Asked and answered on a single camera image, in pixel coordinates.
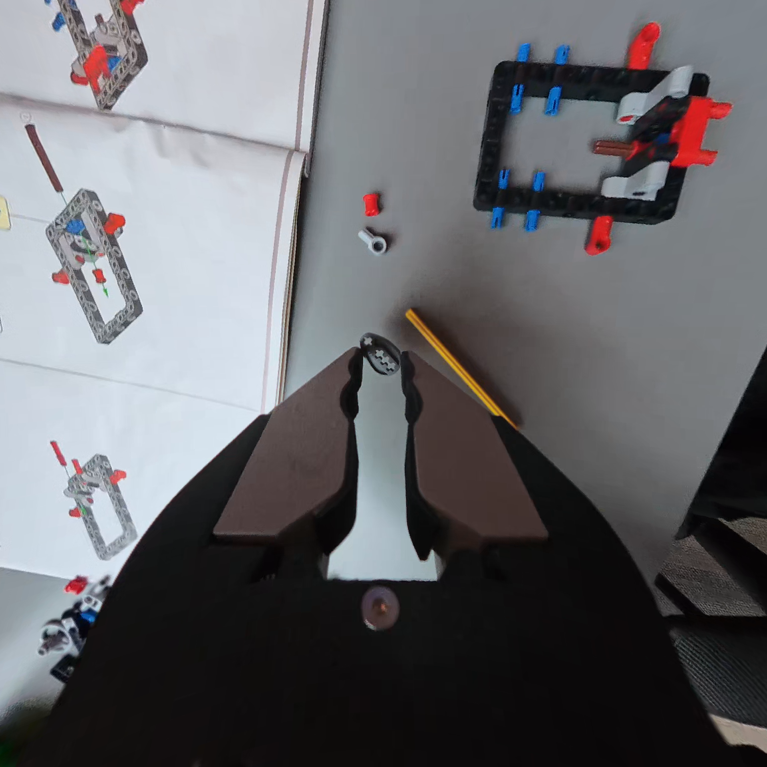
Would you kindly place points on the long yellow axle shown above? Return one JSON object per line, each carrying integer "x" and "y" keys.
{"x": 455, "y": 365}

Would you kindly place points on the white instruction booklet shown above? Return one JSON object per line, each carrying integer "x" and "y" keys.
{"x": 180, "y": 269}

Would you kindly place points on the pile of plastic building pieces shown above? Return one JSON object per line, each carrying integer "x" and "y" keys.
{"x": 75, "y": 623}

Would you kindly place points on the small red bush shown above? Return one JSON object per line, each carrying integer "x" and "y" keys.
{"x": 371, "y": 204}

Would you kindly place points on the black frame assembly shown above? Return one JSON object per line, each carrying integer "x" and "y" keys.
{"x": 488, "y": 150}

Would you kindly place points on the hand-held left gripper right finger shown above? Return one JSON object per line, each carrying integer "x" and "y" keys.
{"x": 473, "y": 473}

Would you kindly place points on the small grey pin connector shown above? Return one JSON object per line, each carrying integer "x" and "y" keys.
{"x": 376, "y": 244}

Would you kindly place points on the dark grey oval piece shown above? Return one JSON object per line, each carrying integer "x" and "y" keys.
{"x": 383, "y": 358}

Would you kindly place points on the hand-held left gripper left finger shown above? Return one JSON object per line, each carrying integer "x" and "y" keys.
{"x": 293, "y": 467}

